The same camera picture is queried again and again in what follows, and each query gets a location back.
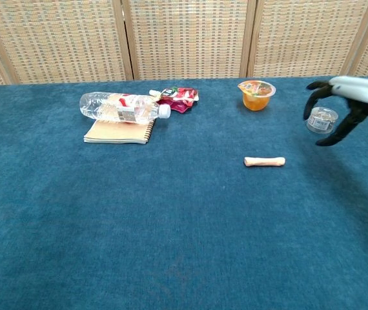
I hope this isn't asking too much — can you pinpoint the spiral kraft notebook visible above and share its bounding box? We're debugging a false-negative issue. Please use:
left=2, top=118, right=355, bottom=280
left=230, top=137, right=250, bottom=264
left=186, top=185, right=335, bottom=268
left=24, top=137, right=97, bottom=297
left=83, top=119, right=156, bottom=145

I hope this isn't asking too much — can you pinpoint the orange jelly cup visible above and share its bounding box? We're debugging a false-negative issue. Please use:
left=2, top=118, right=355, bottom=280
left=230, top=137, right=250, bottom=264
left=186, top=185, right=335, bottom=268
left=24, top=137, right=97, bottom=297
left=237, top=79, right=276, bottom=112

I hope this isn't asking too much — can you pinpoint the red snack pouch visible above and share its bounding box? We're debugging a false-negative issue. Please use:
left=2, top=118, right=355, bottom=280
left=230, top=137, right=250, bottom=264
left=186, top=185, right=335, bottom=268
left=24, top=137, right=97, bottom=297
left=148, top=86, right=200, bottom=114

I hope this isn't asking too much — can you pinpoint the clear plastic water bottle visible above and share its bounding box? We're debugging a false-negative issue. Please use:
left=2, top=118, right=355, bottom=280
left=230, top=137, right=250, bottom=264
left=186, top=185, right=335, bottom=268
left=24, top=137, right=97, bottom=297
left=79, top=91, right=172, bottom=125

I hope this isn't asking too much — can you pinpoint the pink bone-shaped stick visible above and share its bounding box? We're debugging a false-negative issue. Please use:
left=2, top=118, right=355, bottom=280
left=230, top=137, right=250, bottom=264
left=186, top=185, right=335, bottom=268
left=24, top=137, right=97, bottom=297
left=243, top=156, right=286, bottom=168

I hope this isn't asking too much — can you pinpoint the woven bamboo folding screen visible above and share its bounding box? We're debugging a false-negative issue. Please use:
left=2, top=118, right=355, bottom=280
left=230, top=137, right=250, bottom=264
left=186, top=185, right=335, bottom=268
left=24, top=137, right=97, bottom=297
left=0, top=0, right=368, bottom=86

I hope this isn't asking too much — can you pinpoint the small clear round container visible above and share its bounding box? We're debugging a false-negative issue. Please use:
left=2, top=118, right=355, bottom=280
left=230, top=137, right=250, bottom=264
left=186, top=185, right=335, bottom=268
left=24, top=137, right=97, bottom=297
left=305, top=107, right=338, bottom=134

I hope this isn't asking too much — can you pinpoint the blue tablecloth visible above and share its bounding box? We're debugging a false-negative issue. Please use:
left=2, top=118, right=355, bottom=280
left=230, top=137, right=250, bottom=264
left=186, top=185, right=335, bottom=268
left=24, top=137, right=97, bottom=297
left=0, top=76, right=368, bottom=310

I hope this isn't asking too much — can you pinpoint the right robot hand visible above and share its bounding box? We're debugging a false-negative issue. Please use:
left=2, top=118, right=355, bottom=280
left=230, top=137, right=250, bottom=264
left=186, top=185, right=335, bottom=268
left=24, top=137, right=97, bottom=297
left=303, top=76, right=368, bottom=147

